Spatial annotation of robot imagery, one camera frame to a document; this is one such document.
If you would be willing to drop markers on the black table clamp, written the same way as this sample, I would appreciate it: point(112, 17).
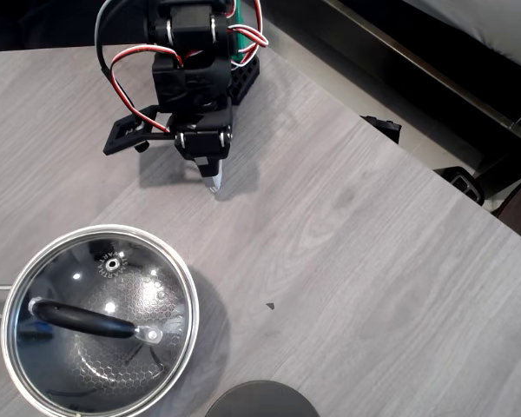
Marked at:
point(464, 184)
point(384, 128)

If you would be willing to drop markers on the dark metal furniture frame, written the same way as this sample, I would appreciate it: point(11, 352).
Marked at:
point(438, 108)

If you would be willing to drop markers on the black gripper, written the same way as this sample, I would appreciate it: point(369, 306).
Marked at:
point(203, 143)

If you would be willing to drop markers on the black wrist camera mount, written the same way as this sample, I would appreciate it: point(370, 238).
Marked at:
point(121, 134)

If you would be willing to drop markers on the white cushion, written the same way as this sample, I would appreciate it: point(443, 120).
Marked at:
point(495, 26)

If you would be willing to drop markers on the green circuit board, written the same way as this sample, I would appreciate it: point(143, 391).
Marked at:
point(241, 26)

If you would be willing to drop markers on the black round disc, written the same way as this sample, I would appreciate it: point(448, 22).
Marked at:
point(265, 401)

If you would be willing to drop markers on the black perforated arm base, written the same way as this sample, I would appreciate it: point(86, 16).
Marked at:
point(245, 82)

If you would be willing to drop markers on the small black fleck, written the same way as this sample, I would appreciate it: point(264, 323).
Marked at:
point(270, 306)

